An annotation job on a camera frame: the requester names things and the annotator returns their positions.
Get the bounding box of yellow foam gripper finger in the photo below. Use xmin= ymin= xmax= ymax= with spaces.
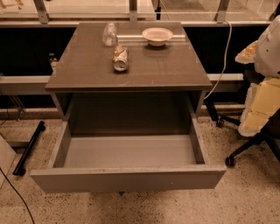
xmin=238 ymin=78 xmax=280 ymax=137
xmin=234 ymin=40 xmax=258 ymax=64

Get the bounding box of orange soda can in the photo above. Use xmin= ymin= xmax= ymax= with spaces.
xmin=113 ymin=45 xmax=129 ymax=72

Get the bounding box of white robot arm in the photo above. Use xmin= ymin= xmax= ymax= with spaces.
xmin=235 ymin=16 xmax=280 ymax=137

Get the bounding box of grey cabinet with glossy top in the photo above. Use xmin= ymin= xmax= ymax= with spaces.
xmin=45 ymin=22 xmax=211 ymax=121

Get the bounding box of open grey top drawer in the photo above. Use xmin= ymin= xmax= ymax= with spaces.
xmin=31 ymin=95 xmax=226 ymax=193

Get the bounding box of black office chair base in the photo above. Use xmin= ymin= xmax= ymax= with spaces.
xmin=216 ymin=87 xmax=280 ymax=168

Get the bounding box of white bowl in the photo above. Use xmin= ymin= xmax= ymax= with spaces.
xmin=142 ymin=27 xmax=173 ymax=46

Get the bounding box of black metal bar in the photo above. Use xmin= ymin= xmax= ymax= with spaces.
xmin=12 ymin=121 xmax=46 ymax=176

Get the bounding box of white cable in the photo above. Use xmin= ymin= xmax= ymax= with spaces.
xmin=203 ymin=20 xmax=233 ymax=101

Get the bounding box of black cable on floor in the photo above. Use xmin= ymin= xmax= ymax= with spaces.
xmin=0 ymin=166 xmax=36 ymax=224

